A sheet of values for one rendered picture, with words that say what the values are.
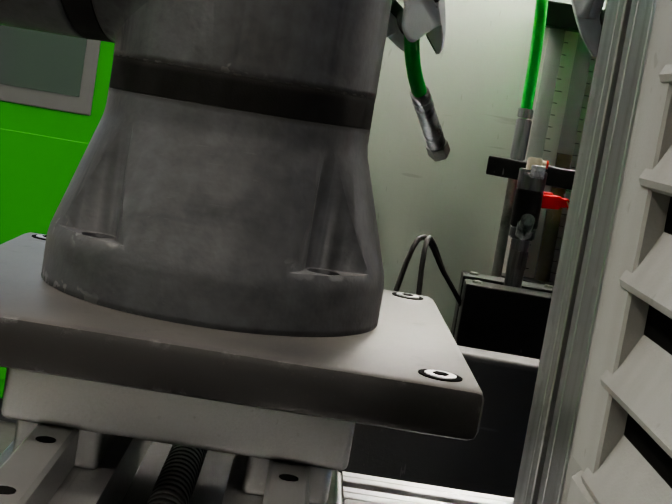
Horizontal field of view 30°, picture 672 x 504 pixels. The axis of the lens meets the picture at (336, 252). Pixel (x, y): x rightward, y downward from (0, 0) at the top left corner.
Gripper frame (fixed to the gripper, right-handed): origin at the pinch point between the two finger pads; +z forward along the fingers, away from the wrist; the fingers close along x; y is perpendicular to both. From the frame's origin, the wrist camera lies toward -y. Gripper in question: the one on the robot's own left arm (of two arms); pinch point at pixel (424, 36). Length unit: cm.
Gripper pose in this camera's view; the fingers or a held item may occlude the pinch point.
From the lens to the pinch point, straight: 113.9
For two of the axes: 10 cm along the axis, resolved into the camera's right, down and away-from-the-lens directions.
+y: -4.4, 6.9, -5.8
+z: 4.4, 7.3, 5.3
